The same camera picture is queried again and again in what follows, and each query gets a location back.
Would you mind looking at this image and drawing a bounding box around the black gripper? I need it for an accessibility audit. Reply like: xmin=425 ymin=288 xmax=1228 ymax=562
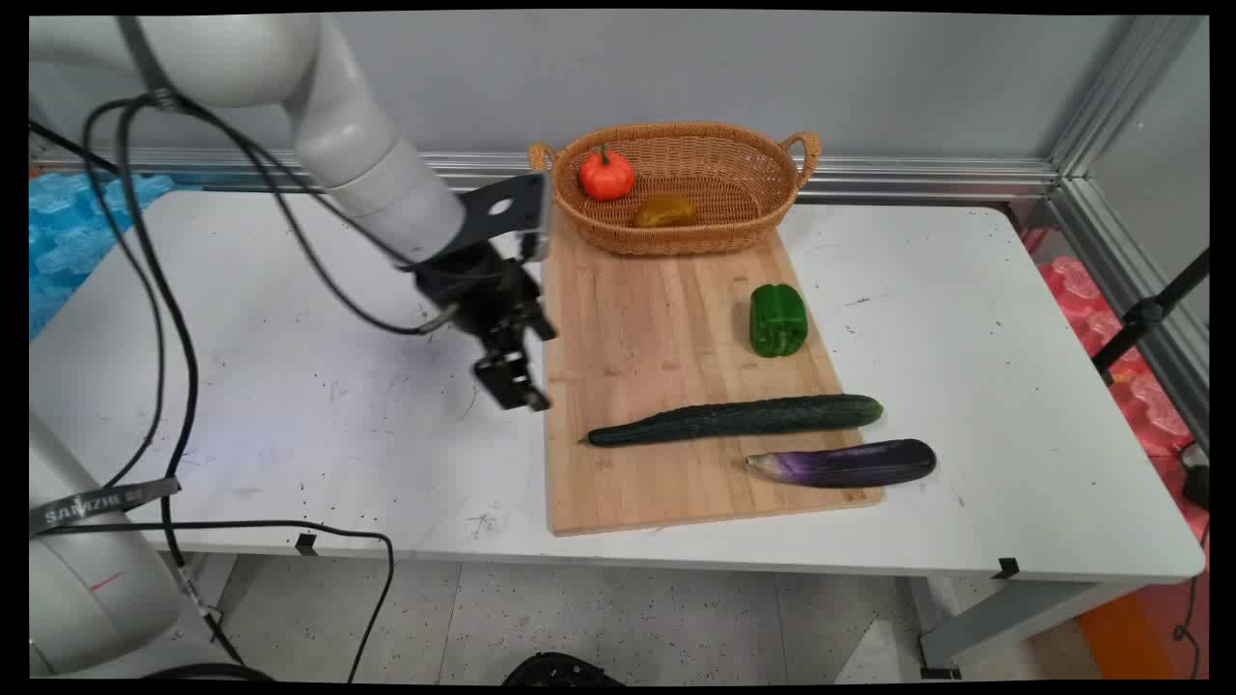
xmin=413 ymin=241 xmax=559 ymax=414

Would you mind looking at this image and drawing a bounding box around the long dark green cucumber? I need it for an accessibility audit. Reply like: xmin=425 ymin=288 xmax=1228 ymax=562
xmin=578 ymin=393 xmax=885 ymax=449

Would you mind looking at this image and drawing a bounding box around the wooden cutting board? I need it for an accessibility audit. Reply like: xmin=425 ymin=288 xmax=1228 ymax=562
xmin=539 ymin=206 xmax=885 ymax=538

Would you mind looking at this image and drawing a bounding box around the small orange pumpkin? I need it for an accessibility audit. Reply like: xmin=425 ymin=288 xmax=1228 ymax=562
xmin=578 ymin=144 xmax=637 ymax=203

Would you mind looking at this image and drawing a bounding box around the yellow brown bell pepper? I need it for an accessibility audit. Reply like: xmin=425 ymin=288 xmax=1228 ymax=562
xmin=632 ymin=193 xmax=697 ymax=230

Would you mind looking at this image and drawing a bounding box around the green bell pepper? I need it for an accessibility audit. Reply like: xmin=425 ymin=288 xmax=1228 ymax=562
xmin=748 ymin=282 xmax=810 ymax=359

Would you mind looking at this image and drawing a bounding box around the black round object on floor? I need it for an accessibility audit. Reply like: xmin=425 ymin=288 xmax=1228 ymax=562
xmin=500 ymin=652 xmax=627 ymax=688

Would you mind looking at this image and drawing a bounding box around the purple eggplant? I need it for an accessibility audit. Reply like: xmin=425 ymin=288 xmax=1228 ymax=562
xmin=744 ymin=437 xmax=939 ymax=489

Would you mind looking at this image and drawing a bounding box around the blue foam floor mat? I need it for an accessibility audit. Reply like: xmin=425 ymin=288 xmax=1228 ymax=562
xmin=29 ymin=171 xmax=177 ymax=341

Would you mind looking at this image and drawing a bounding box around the grey metal table leg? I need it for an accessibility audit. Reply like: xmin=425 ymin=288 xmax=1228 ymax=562
xmin=915 ymin=576 xmax=1152 ymax=679

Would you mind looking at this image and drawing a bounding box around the black tripod stand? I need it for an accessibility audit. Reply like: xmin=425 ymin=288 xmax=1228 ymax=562
xmin=1090 ymin=248 xmax=1210 ymax=385

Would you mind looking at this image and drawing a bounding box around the red foam floor mat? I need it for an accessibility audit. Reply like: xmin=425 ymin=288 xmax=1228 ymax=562
xmin=1022 ymin=226 xmax=1210 ymax=543

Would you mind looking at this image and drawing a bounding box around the black power plug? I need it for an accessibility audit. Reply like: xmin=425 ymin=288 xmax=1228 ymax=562
xmin=1180 ymin=442 xmax=1211 ymax=511

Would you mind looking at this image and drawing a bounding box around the black wrist camera mount plate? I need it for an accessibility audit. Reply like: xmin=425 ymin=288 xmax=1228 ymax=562
xmin=452 ymin=172 xmax=554 ymax=264

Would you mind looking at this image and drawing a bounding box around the black cable to gripper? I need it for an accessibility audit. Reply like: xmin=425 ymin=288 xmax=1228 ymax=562
xmin=159 ymin=92 xmax=461 ymax=338

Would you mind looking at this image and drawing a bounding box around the woven wicker basket with handles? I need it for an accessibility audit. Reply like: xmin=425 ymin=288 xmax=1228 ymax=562
xmin=527 ymin=121 xmax=823 ymax=258

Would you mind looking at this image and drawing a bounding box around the long thick black cable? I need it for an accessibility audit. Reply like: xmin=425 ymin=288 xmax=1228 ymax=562
xmin=114 ymin=97 xmax=248 ymax=669

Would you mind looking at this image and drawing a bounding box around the black cable along table edge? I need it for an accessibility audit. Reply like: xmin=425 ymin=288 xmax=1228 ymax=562
xmin=42 ymin=519 xmax=396 ymax=684

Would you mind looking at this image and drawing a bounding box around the thin black looping cable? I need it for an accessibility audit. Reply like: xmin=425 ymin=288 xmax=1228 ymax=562
xmin=81 ymin=101 xmax=167 ymax=489

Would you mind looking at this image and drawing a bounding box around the aluminium frame rail along wall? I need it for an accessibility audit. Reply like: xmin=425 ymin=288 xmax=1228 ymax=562
xmin=31 ymin=147 xmax=1063 ymax=206

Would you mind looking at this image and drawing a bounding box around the grey printed strap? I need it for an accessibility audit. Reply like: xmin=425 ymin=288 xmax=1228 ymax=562
xmin=29 ymin=477 xmax=183 ymax=538

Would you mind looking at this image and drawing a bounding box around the aluminium frame corner post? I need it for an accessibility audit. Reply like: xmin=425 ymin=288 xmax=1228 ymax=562
xmin=1046 ymin=14 xmax=1210 ymax=453

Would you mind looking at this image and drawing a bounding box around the thin black floor cable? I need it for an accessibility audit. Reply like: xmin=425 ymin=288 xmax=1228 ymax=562
xmin=1171 ymin=521 xmax=1211 ymax=679

